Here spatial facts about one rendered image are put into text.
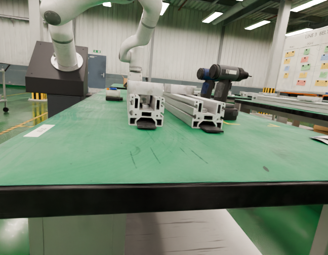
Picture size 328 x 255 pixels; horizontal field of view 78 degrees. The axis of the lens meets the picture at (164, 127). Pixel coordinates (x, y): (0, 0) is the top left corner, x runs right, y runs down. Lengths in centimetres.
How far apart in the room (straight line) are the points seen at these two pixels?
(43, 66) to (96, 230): 124
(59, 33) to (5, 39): 1240
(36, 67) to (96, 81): 1090
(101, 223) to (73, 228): 5
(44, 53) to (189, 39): 1189
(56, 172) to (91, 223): 14
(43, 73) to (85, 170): 120
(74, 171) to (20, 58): 1311
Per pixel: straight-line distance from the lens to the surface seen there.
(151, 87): 65
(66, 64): 146
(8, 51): 1361
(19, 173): 32
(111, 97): 123
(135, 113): 59
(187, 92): 94
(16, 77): 1345
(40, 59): 156
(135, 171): 30
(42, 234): 44
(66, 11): 121
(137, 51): 141
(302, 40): 439
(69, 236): 43
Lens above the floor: 91
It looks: 12 degrees down
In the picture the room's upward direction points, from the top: 5 degrees clockwise
